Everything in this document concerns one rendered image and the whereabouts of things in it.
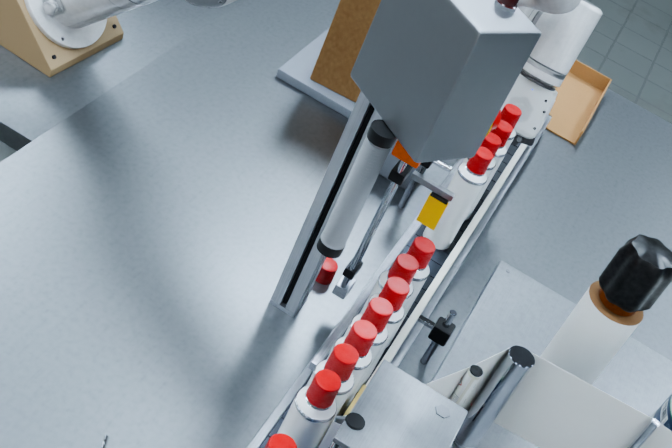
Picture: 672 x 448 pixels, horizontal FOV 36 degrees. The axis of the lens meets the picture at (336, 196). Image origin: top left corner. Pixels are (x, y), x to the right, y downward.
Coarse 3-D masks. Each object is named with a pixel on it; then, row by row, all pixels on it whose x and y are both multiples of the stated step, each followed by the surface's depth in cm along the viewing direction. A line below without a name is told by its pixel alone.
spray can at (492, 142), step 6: (486, 138) 169; (492, 138) 170; (498, 138) 170; (486, 144) 169; (492, 144) 169; (498, 144) 169; (492, 150) 170; (462, 162) 174; (492, 162) 172; (492, 168) 172; (486, 174) 172
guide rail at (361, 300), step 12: (456, 168) 182; (444, 180) 178; (408, 240) 163; (396, 252) 160; (384, 264) 157; (372, 288) 152; (360, 300) 149; (348, 312) 146; (348, 324) 145; (336, 336) 142; (324, 348) 140; (312, 360) 138
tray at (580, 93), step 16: (576, 64) 250; (576, 80) 250; (592, 80) 251; (608, 80) 249; (560, 96) 241; (576, 96) 244; (592, 96) 247; (560, 112) 236; (576, 112) 238; (592, 112) 233; (560, 128) 230; (576, 128) 233
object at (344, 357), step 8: (344, 344) 124; (336, 352) 123; (344, 352) 123; (352, 352) 124; (328, 360) 124; (336, 360) 123; (344, 360) 122; (352, 360) 123; (320, 368) 126; (328, 368) 124; (336, 368) 123; (344, 368) 123; (352, 368) 123; (312, 376) 126; (344, 376) 124; (352, 376) 127; (344, 384) 125; (352, 384) 126; (344, 392) 125; (336, 400) 125; (344, 400) 127
